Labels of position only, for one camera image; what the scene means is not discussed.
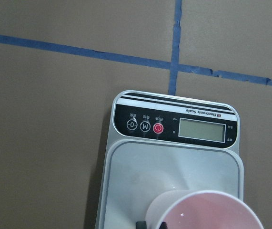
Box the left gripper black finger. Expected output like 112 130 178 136
135 220 168 229

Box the pink paper cup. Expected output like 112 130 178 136
145 190 263 229

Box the silver digital kitchen scale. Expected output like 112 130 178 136
95 90 244 229

